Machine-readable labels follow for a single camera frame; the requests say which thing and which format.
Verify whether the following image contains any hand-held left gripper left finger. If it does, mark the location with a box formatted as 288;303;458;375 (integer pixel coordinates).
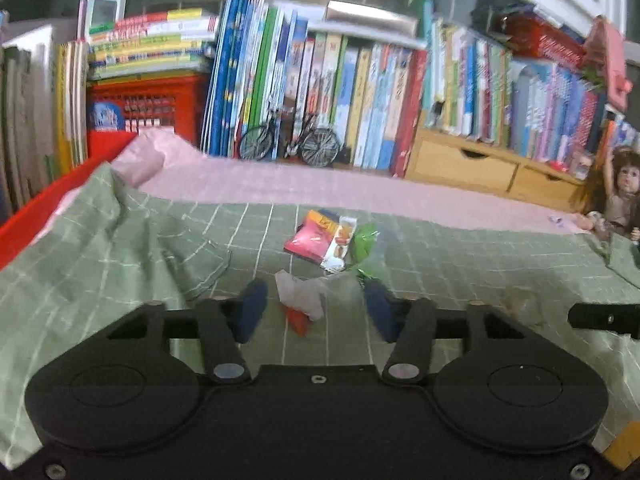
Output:
107;279;268;385

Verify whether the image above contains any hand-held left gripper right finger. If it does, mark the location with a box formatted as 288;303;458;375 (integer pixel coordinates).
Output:
364;280;531;385

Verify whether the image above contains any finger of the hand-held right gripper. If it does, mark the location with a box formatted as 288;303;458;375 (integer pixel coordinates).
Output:
567;302;640;339

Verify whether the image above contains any small red wrapper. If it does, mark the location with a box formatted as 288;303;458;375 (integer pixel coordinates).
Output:
285;307;311;336

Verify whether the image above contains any green plastic wrapper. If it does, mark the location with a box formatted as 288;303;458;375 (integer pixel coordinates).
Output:
350;222;396;281

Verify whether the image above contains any row of thin colourful books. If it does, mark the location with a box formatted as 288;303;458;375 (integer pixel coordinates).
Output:
600;105;640;151

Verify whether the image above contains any row of tall picture books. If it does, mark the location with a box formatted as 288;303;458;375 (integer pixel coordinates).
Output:
200;0;431;178

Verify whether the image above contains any row of slim paperback books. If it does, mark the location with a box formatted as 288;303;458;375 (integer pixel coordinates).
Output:
422;0;608;166

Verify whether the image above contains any stack of flat colourful books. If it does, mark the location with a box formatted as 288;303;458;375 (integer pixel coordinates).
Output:
85;7;221;81

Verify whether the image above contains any row of beige upright books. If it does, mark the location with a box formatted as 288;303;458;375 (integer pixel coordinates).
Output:
0;25;91;221

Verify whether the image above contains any white strip snack wrapper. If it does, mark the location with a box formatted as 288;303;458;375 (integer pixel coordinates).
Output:
320;216;358;273

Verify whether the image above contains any clear plastic wrapper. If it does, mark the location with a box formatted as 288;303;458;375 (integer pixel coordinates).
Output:
502;285;543;323

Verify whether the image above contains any pink yellow snack packet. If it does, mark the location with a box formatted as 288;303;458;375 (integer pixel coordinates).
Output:
284;209;341;263

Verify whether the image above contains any green checked cloth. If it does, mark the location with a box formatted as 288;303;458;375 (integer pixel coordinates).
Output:
0;162;640;466

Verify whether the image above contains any brown-haired doll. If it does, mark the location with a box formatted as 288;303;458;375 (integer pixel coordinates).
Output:
570;146;640;246

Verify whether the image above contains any small clear box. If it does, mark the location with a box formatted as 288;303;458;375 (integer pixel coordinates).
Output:
567;150;593;181

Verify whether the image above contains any wooden drawer organizer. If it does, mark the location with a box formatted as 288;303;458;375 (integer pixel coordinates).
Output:
405;110;586;211

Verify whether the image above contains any black model bicycle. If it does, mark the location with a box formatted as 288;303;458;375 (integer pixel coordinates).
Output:
239;102;342;167

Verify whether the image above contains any red plastic basket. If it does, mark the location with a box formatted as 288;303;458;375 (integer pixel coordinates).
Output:
87;74;211;146

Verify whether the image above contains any pink house-shaped box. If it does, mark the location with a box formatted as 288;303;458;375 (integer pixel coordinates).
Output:
582;16;633;111

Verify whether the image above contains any flat beige box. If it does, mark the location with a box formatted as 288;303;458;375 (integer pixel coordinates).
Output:
307;0;421;38

